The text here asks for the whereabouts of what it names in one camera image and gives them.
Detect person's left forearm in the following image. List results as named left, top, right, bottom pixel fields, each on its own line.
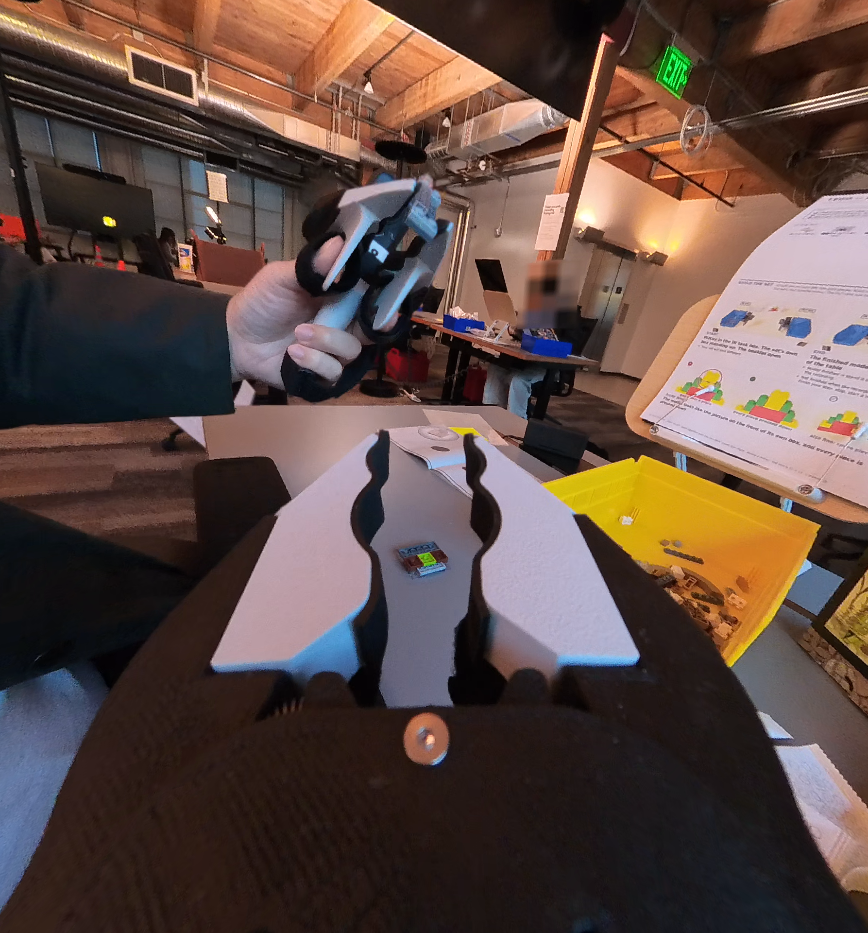
left=0, top=242, right=237, bottom=431

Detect person's pale pants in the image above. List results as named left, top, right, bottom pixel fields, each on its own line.
left=0, top=662, right=116, bottom=933

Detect wooden post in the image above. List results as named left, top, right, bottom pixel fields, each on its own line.
left=536, top=35, right=621, bottom=263

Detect black box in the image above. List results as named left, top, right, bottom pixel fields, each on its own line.
left=521, top=419, right=592, bottom=475

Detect yellow plastic bin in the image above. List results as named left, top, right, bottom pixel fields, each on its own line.
left=543, top=455, right=821, bottom=666

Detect wooden background table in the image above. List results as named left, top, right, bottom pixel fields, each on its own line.
left=410, top=312, right=599, bottom=421

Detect white paper notice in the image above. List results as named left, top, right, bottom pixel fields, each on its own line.
left=535, top=192, right=571, bottom=251

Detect plant picture box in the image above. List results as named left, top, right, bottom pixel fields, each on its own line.
left=801, top=531, right=868, bottom=727

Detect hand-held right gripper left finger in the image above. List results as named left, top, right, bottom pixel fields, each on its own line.
left=210, top=430, right=392, bottom=707

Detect white air vent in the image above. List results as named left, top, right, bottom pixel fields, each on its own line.
left=125, top=44, right=201, bottom=107

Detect wooden display stand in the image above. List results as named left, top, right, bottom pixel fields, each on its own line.
left=624, top=292, right=868, bottom=527

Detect grey paper sheet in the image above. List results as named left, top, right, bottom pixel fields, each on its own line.
left=423, top=408, right=509, bottom=447

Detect white paper towel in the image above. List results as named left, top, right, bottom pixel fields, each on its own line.
left=757, top=710, right=868, bottom=899

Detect black monitor screen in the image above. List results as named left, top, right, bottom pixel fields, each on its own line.
left=34, top=161, right=157, bottom=239

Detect silver air duct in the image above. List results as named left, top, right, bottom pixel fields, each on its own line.
left=0, top=6, right=363, bottom=163

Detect printed instruction sheet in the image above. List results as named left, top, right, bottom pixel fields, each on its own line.
left=638, top=190, right=868, bottom=513

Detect open instruction booklet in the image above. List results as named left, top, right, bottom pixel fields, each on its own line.
left=389, top=426, right=512, bottom=498

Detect black pole stand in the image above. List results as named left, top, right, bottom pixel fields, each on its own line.
left=0, top=0, right=46, bottom=265

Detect small toy brick assembly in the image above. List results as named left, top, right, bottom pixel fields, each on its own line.
left=397, top=540, right=450, bottom=579

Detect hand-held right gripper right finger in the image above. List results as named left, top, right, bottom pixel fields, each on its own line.
left=447, top=433, right=641, bottom=707

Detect pile of toy bricks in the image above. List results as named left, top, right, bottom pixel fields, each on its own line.
left=619, top=510, right=752, bottom=644

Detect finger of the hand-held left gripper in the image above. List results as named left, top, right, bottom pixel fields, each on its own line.
left=370, top=220, right=455, bottom=330
left=320, top=178, right=422, bottom=291

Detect grey toy brick piece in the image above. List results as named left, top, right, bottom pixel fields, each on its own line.
left=403, top=177, right=443, bottom=239

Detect person's left hand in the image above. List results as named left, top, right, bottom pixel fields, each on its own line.
left=226, top=237, right=378, bottom=392

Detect person's dark jacket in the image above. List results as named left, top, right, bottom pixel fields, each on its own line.
left=0, top=488, right=210, bottom=705

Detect green exit sign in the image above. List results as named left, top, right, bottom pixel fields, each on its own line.
left=651, top=43, right=696, bottom=100

